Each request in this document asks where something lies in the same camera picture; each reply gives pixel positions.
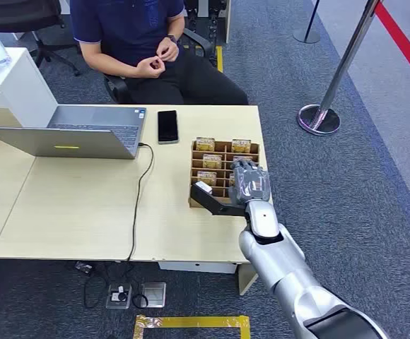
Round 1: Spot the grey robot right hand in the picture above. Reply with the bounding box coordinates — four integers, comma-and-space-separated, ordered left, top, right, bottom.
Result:
228, 158, 272, 207

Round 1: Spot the person's right hand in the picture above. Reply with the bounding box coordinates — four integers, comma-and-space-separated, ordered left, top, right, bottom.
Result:
135, 55, 166, 80

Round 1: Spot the person's left hand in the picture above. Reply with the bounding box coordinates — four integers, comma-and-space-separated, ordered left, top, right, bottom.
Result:
156, 37, 180, 64

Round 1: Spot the brown cardboard card organizer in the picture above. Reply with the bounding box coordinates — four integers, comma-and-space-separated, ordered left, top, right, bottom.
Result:
188, 138, 261, 209

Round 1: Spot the person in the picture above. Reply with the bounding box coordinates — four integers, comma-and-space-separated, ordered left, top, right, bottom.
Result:
70, 0, 250, 106

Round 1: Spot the black background equipment rack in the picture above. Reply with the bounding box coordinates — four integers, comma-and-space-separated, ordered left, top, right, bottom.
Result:
182, 0, 233, 48

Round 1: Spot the black smartphone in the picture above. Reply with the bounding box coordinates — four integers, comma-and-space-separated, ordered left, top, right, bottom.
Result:
157, 110, 179, 145

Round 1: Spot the wooden desk leg panel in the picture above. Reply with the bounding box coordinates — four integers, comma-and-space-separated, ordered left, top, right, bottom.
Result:
238, 263, 259, 297

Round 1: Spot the grey laptop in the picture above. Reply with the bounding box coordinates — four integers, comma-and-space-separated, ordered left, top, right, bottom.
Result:
0, 105, 148, 161

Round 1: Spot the metal floor plate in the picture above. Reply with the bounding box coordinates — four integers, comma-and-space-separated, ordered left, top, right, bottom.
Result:
141, 281, 167, 309

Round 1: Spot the floor power socket box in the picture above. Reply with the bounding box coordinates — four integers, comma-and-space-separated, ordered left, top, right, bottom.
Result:
105, 282, 132, 310

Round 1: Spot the small black floor adapter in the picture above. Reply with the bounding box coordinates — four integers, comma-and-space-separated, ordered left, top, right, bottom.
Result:
74, 260, 94, 275

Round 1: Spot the red barrier belt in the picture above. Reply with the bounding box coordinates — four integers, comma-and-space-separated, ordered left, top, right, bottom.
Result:
374, 1, 410, 93

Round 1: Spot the black laptop power cable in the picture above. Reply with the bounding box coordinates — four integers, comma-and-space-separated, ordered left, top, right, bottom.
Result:
126, 142, 155, 263

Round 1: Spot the chrome stanchion post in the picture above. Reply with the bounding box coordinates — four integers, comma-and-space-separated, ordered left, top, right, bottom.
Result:
296, 0, 382, 137

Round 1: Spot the yellow floor tape frame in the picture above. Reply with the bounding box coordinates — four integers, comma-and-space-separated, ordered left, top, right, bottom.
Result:
132, 314, 251, 339

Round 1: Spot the dark stanchion post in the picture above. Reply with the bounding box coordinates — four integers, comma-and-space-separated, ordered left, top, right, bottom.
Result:
293, 0, 322, 45

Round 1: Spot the white pedestal box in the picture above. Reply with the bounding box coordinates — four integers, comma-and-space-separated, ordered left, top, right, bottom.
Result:
0, 47, 58, 129

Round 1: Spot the black floor cable loop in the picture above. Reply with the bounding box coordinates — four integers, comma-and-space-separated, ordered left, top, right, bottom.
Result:
83, 261, 150, 310

